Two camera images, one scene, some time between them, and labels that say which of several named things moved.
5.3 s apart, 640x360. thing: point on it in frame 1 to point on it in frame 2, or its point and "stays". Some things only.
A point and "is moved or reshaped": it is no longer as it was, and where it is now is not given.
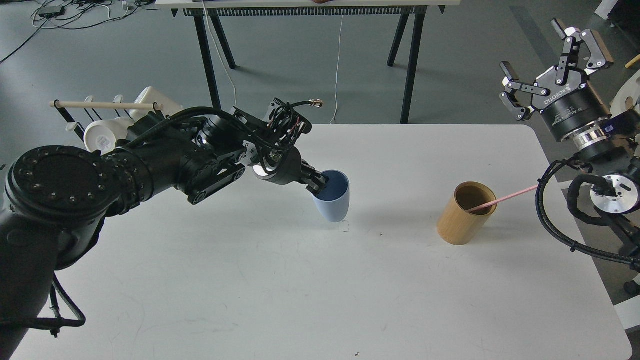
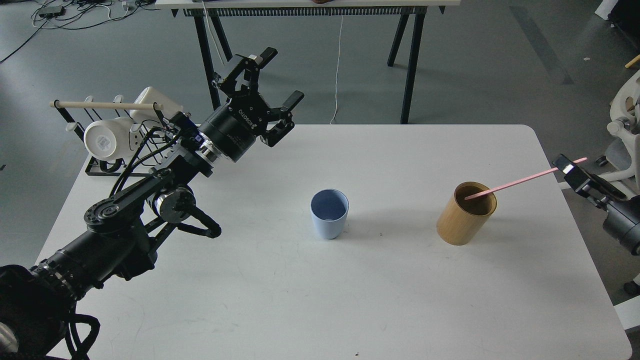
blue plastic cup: x=333 y=202 is moved or reshaped
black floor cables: x=71 y=14 stays
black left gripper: x=285 y=167 to x=233 y=128
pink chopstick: x=503 y=198 to x=519 y=181
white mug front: x=103 y=135 stays
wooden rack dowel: x=106 y=105 stays
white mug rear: x=151 y=95 stays
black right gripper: x=566 y=103 to x=577 y=177
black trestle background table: x=419 y=8 stays
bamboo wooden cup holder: x=457 y=226 stays
